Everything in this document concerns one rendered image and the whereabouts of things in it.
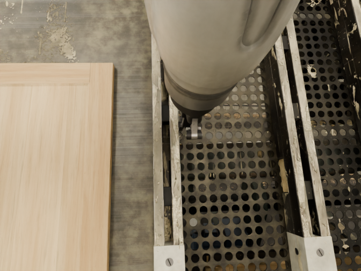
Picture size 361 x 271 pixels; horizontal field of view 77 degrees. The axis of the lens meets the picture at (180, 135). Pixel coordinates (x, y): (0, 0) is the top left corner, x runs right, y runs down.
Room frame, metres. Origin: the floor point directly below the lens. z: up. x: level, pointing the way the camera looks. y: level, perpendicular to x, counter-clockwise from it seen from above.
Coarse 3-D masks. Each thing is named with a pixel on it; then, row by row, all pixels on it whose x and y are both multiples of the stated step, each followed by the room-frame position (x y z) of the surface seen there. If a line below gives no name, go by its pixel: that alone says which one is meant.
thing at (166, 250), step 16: (160, 64) 0.57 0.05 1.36; (160, 80) 0.54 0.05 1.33; (160, 96) 0.52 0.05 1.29; (160, 112) 0.50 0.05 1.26; (176, 112) 0.50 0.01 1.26; (160, 128) 0.48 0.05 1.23; (176, 128) 0.48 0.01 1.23; (160, 144) 0.46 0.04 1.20; (176, 144) 0.46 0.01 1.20; (160, 160) 0.44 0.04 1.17; (176, 160) 0.44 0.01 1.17; (160, 176) 0.42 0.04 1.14; (176, 176) 0.42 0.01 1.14; (160, 192) 0.40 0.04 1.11; (176, 192) 0.41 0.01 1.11; (160, 208) 0.39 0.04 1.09; (176, 208) 0.39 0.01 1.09; (160, 224) 0.37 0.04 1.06; (176, 224) 0.37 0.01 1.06; (160, 240) 0.35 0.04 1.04; (176, 240) 0.35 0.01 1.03; (160, 256) 0.34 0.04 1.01; (176, 256) 0.34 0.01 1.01
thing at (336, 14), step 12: (336, 0) 0.77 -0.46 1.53; (348, 0) 0.72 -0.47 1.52; (360, 0) 0.73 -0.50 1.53; (336, 12) 0.76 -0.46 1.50; (348, 12) 0.71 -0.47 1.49; (360, 12) 0.69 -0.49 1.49; (336, 24) 0.75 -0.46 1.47; (348, 24) 0.70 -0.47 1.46; (360, 24) 0.67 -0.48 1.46; (348, 36) 0.69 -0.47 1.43; (360, 36) 0.65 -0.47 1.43; (348, 48) 0.68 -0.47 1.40; (360, 48) 0.64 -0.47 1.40; (348, 60) 0.67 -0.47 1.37; (360, 60) 0.63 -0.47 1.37; (348, 72) 0.66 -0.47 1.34; (360, 72) 0.62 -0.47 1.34; (348, 84) 0.65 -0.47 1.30; (360, 84) 0.61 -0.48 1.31; (360, 96) 0.60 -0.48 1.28; (360, 108) 0.59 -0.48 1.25; (360, 120) 0.58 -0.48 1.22; (360, 132) 0.57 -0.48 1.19
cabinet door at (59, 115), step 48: (0, 96) 0.56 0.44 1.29; (48, 96) 0.56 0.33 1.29; (96, 96) 0.57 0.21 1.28; (0, 144) 0.49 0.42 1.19; (48, 144) 0.50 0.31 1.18; (96, 144) 0.50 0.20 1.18; (0, 192) 0.43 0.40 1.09; (48, 192) 0.44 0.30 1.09; (96, 192) 0.44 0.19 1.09; (0, 240) 0.38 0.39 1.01; (48, 240) 0.38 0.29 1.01; (96, 240) 0.38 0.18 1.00
